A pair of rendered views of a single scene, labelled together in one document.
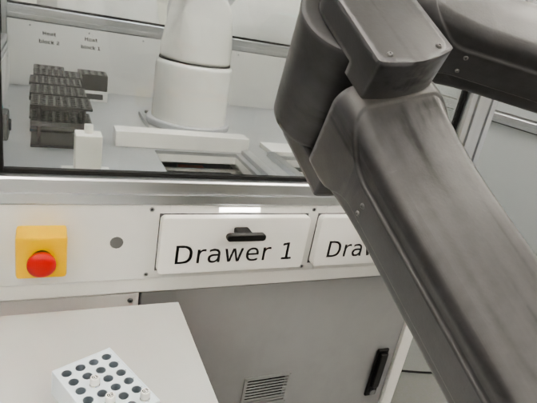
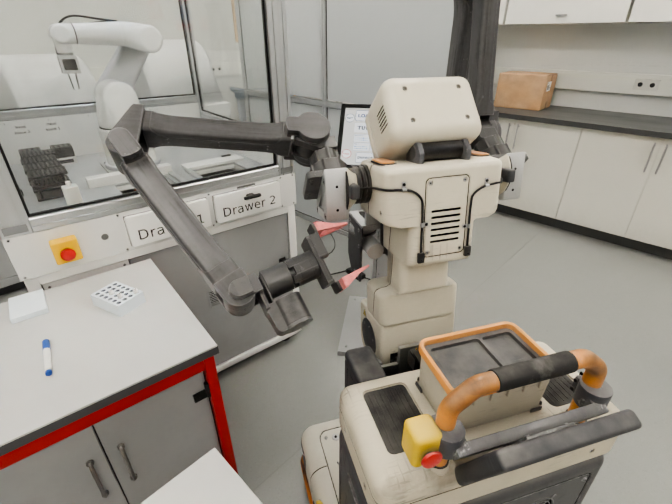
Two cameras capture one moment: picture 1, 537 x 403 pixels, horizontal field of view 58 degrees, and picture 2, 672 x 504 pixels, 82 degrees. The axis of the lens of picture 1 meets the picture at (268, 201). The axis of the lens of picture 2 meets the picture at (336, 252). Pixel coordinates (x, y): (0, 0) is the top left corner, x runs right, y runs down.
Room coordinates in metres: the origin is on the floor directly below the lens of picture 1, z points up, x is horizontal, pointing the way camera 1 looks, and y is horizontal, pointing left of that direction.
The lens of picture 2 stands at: (-0.57, -0.27, 1.46)
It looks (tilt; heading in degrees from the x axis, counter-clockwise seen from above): 29 degrees down; 348
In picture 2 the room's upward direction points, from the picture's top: straight up
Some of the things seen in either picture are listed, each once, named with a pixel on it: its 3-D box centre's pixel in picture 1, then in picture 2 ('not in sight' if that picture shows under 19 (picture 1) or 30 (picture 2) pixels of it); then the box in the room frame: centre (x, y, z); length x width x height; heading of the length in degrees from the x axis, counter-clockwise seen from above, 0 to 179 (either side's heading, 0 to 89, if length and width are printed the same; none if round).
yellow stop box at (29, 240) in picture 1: (41, 252); (66, 250); (0.65, 0.33, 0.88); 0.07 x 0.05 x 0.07; 117
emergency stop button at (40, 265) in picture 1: (41, 263); (68, 254); (0.62, 0.32, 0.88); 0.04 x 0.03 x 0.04; 117
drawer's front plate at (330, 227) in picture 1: (374, 238); (248, 201); (0.96, -0.24, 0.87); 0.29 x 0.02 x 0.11; 117
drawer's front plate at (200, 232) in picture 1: (236, 242); (170, 221); (0.82, 0.04, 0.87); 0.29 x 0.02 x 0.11; 117
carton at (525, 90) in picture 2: not in sight; (525, 90); (2.73, -2.71, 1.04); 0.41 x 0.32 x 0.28; 35
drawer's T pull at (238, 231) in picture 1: (244, 233); not in sight; (0.79, 0.03, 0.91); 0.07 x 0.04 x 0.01; 117
